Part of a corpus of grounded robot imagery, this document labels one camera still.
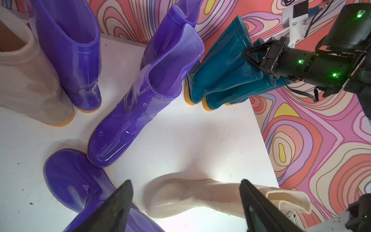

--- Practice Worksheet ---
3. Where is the purple boot upright back left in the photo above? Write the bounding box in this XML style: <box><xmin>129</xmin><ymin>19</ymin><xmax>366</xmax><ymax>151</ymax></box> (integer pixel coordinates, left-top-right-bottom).
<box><xmin>31</xmin><ymin>1</ymin><xmax>102</xmax><ymax>113</ymax></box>

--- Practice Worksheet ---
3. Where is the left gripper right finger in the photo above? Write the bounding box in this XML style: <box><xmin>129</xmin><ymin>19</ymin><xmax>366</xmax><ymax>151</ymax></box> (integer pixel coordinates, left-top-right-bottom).
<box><xmin>239</xmin><ymin>179</ymin><xmax>302</xmax><ymax>232</ymax></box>

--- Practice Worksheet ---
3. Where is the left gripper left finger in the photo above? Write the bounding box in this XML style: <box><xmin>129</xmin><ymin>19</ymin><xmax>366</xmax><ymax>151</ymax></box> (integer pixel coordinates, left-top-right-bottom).
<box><xmin>73</xmin><ymin>180</ymin><xmax>133</xmax><ymax>232</ymax></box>

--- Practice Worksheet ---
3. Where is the purple boot leaning centre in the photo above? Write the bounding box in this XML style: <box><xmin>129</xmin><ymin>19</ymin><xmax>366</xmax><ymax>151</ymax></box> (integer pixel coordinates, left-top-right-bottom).
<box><xmin>87</xmin><ymin>24</ymin><xmax>204</xmax><ymax>167</ymax></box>

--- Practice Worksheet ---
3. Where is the purple boot front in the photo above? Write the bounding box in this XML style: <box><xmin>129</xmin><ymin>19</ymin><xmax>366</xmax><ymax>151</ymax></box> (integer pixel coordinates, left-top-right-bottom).
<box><xmin>43</xmin><ymin>149</ymin><xmax>162</xmax><ymax>232</ymax></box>

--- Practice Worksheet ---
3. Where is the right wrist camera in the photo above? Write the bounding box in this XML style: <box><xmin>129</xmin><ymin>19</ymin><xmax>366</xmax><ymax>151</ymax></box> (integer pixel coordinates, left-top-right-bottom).
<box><xmin>282</xmin><ymin>0</ymin><xmax>334</xmax><ymax>48</ymax></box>

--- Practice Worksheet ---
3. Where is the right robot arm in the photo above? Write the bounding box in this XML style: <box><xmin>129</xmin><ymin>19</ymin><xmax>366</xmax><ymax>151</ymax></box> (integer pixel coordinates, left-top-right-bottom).
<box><xmin>243</xmin><ymin>3</ymin><xmax>371</xmax><ymax>118</ymax></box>

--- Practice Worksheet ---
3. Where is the purple boot back centre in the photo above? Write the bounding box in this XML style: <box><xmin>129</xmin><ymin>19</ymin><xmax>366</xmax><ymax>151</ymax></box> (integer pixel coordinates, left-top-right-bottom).
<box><xmin>140</xmin><ymin>0</ymin><xmax>203</xmax><ymax>69</ymax></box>

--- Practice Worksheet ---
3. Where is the beige boot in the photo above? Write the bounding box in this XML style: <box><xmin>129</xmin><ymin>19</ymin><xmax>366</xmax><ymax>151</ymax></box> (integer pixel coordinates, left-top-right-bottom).
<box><xmin>146</xmin><ymin>179</ymin><xmax>312</xmax><ymax>218</ymax></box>
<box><xmin>1</xmin><ymin>7</ymin><xmax>75</xmax><ymax>127</ymax></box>

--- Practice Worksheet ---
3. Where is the teal boot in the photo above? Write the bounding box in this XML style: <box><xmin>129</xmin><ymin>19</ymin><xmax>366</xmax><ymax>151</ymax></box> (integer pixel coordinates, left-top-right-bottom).
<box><xmin>192</xmin><ymin>34</ymin><xmax>284</xmax><ymax>110</ymax></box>
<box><xmin>185</xmin><ymin>16</ymin><xmax>263</xmax><ymax>111</ymax></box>
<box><xmin>225</xmin><ymin>100</ymin><xmax>241</xmax><ymax>106</ymax></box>

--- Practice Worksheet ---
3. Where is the beige boot front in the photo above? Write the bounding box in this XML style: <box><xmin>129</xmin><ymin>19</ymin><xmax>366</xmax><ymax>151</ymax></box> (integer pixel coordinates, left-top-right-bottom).
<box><xmin>146</xmin><ymin>179</ymin><xmax>312</xmax><ymax>218</ymax></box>

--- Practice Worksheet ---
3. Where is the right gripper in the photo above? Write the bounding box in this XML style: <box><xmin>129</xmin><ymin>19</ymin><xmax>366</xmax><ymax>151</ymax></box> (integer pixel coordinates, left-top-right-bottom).
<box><xmin>243</xmin><ymin>37</ymin><xmax>307</xmax><ymax>80</ymax></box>

